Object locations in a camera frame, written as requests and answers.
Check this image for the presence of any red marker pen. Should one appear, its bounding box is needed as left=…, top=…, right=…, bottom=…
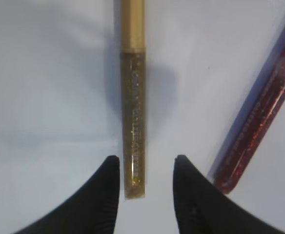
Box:
left=210, top=25, right=285, bottom=194

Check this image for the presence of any gold marker pen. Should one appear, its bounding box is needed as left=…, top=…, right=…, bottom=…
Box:
left=120, top=0, right=146, bottom=199

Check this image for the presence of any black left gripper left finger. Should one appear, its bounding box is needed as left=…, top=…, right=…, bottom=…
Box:
left=18, top=156, right=120, bottom=234

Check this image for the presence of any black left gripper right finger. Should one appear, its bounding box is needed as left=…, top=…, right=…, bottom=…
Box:
left=173, top=155, right=282, bottom=234

